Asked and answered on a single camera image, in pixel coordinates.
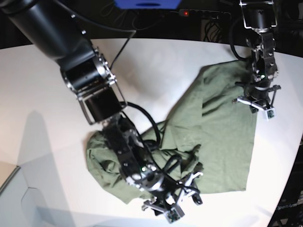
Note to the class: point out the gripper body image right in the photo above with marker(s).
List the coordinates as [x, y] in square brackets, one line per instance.
[260, 92]

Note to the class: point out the black cable image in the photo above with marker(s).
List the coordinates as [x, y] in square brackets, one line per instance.
[237, 32]
[154, 144]

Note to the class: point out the green t-shirt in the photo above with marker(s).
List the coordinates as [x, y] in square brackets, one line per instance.
[209, 132]

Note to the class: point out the blue box at top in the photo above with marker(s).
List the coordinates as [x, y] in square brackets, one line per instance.
[147, 4]

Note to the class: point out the black cable image left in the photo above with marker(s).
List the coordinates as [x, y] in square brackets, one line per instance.
[154, 144]

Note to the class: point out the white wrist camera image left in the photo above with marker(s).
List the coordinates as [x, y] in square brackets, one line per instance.
[184, 189]

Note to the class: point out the grey panel at corner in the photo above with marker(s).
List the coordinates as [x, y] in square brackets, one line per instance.
[17, 205]

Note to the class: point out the black cable image right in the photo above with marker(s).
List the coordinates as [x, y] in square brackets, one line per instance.
[237, 32]

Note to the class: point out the black power strip red light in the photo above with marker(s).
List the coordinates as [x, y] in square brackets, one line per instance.
[204, 14]

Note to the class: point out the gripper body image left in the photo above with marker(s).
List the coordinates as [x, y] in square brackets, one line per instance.
[160, 187]

